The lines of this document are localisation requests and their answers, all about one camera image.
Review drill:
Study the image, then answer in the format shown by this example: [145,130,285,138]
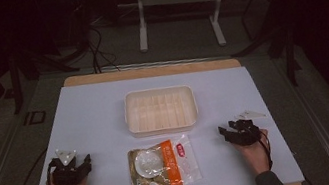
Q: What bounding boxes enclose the white table mat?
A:
[9,49,306,185]

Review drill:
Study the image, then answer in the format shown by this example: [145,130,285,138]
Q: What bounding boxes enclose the black hanging cables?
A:
[79,0,122,77]

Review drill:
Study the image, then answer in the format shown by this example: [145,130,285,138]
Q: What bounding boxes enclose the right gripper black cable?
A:
[257,127,276,172]

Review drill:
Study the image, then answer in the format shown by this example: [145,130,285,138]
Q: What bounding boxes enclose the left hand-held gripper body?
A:
[48,145,89,185]

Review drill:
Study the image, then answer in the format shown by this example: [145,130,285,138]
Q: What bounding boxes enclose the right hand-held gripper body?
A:
[227,106,272,149]

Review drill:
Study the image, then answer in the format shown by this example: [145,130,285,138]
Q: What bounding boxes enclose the clear orange snack packet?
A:
[123,133,204,185]

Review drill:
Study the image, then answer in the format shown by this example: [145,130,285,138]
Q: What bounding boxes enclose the white plastic tray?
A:
[120,81,202,141]

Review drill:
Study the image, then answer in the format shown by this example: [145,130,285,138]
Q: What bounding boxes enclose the black floor bracket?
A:
[21,108,49,127]

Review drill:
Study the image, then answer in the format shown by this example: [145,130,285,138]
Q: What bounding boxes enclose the black metal stand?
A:
[0,26,87,116]
[223,0,306,97]

